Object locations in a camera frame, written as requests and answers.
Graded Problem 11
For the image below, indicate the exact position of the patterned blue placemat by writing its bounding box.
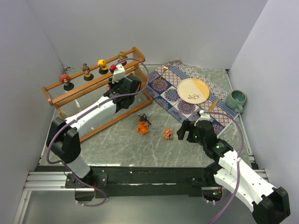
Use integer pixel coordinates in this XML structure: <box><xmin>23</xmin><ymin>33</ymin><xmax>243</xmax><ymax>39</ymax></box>
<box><xmin>147</xmin><ymin>60</ymin><xmax>238</xmax><ymax>135</ymax></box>

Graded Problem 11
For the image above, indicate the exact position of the teal ceramic mug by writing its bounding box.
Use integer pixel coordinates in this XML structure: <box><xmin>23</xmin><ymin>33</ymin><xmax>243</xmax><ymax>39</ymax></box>
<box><xmin>226</xmin><ymin>90</ymin><xmax>247</xmax><ymax>113</ymax></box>

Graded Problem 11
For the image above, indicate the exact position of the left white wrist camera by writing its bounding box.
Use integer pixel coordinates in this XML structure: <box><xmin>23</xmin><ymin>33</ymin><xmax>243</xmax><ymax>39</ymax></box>
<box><xmin>110</xmin><ymin>63</ymin><xmax>126</xmax><ymax>83</ymax></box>

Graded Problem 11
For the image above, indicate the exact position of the gold fork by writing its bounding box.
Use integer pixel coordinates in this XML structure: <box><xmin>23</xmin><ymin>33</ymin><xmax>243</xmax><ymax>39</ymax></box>
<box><xmin>156</xmin><ymin>62</ymin><xmax>169</xmax><ymax>85</ymax></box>

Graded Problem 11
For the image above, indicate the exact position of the brown hair yellow figurine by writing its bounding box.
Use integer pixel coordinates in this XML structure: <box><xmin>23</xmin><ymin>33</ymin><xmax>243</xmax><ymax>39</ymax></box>
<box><xmin>82</xmin><ymin>63</ymin><xmax>94</xmax><ymax>81</ymax></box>

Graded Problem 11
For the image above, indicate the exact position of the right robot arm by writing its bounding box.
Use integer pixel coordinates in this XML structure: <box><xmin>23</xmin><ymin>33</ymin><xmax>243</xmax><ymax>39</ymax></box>
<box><xmin>177</xmin><ymin>120</ymin><xmax>291</xmax><ymax>224</ymax></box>

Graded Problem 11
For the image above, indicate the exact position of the red hair green figurine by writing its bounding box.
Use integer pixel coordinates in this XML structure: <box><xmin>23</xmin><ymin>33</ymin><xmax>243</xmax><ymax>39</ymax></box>
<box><xmin>59</xmin><ymin>74</ymin><xmax>74</xmax><ymax>91</ymax></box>

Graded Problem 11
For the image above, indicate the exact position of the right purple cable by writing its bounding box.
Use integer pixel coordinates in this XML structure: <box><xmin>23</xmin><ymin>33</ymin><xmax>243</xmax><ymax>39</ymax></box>
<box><xmin>206</xmin><ymin>111</ymin><xmax>245</xmax><ymax>224</ymax></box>

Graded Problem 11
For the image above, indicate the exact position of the black base beam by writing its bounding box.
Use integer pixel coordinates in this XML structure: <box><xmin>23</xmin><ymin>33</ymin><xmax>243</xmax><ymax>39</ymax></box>
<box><xmin>65</xmin><ymin>167</ymin><xmax>217</xmax><ymax>201</ymax></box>

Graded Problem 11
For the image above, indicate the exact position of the cream and orange plate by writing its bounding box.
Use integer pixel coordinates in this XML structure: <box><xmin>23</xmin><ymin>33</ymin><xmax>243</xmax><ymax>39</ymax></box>
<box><xmin>177</xmin><ymin>78</ymin><xmax>210</xmax><ymax>105</ymax></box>

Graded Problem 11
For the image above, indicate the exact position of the black dragon toy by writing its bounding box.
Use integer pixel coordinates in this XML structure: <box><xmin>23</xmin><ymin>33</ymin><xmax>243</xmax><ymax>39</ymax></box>
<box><xmin>138</xmin><ymin>113</ymin><xmax>151</xmax><ymax>125</ymax></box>

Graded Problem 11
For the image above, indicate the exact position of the blonde pink dress figurine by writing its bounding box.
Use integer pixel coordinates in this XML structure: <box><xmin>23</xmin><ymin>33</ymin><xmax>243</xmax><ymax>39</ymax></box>
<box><xmin>118</xmin><ymin>51</ymin><xmax>127</xmax><ymax>66</ymax></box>

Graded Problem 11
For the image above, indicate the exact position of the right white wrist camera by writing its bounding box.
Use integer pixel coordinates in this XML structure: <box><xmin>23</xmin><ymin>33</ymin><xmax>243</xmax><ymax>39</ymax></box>
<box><xmin>196</xmin><ymin>110</ymin><xmax>211</xmax><ymax>123</ymax></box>

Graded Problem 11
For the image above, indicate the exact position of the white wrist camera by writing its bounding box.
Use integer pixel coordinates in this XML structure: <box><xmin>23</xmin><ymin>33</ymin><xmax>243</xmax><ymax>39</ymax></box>
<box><xmin>110</xmin><ymin>63</ymin><xmax>126</xmax><ymax>83</ymax></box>
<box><xmin>196</xmin><ymin>110</ymin><xmax>211</xmax><ymax>123</ymax></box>

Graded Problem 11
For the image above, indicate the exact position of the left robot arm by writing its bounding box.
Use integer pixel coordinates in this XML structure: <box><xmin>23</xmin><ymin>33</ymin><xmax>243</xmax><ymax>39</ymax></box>
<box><xmin>46</xmin><ymin>76</ymin><xmax>142</xmax><ymax>181</ymax></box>

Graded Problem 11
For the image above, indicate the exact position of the pink bear sunflower toy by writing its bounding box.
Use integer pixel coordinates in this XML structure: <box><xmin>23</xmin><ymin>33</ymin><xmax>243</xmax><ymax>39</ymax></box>
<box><xmin>163</xmin><ymin>127</ymin><xmax>173</xmax><ymax>140</ymax></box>

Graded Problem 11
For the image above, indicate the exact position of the purple cable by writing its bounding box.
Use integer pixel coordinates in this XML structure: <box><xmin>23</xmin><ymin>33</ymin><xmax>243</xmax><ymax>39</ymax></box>
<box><xmin>46</xmin><ymin>58</ymin><xmax>150</xmax><ymax>207</ymax></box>
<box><xmin>206</xmin><ymin>111</ymin><xmax>245</xmax><ymax>224</ymax></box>

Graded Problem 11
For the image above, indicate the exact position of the orange dragon toy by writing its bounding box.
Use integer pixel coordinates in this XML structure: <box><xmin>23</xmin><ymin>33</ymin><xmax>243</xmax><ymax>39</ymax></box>
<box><xmin>135</xmin><ymin>121</ymin><xmax>149</xmax><ymax>135</ymax></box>

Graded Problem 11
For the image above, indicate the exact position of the orange wooden acrylic shelf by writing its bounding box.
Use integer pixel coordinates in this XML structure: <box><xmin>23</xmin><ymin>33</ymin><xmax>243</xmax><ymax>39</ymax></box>
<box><xmin>42</xmin><ymin>46</ymin><xmax>154</xmax><ymax>143</ymax></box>

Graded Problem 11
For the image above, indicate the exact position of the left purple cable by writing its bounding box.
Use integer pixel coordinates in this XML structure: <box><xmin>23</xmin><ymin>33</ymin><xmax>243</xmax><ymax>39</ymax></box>
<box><xmin>46</xmin><ymin>58</ymin><xmax>150</xmax><ymax>207</ymax></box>

